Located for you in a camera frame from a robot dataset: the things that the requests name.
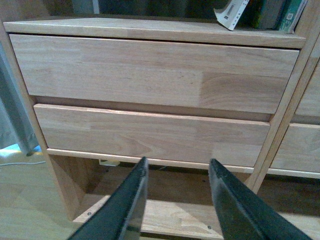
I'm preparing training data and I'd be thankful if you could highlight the leaning white paperback book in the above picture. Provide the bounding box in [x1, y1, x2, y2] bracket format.
[213, 0, 250, 31]

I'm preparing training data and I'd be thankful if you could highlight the upper left wooden drawer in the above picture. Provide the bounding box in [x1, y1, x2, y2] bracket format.
[10, 34, 299, 114]

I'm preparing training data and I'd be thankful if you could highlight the grey curtain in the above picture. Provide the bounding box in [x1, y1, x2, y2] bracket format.
[0, 46, 39, 156]

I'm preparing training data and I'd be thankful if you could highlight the right wooden shelf unit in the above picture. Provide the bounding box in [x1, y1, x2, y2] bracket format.
[246, 39, 320, 239]

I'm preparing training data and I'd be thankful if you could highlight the wooden drawer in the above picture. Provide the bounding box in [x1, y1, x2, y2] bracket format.
[34, 104, 270, 167]
[295, 64, 320, 117]
[10, 34, 299, 114]
[271, 123, 320, 173]

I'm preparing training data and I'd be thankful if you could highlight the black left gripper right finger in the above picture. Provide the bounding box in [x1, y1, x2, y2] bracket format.
[208, 158, 310, 240]

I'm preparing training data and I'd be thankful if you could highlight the lower right wooden drawer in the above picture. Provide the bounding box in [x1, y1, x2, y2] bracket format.
[271, 123, 320, 173]

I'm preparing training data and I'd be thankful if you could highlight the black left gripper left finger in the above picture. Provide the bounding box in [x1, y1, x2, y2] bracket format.
[69, 157, 149, 240]

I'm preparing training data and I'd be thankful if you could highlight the upper right wooden drawer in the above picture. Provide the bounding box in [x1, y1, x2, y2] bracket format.
[295, 64, 320, 117]

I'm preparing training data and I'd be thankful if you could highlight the wooden shelf unit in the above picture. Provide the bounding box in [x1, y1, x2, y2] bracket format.
[246, 39, 320, 239]
[0, 0, 320, 240]

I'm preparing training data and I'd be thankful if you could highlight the dark green upright book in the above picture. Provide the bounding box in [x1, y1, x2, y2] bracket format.
[251, 0, 286, 30]

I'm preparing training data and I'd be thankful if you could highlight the left wooden shelf unit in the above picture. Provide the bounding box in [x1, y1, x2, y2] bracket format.
[0, 0, 320, 240]

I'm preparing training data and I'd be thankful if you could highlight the lower left wooden drawer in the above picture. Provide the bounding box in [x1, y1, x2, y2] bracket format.
[34, 104, 270, 167]

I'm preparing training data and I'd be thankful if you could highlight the white floor cable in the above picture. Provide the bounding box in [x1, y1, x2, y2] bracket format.
[0, 160, 47, 169]

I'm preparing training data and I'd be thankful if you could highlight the green white upright book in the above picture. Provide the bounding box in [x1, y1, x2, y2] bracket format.
[277, 0, 308, 34]

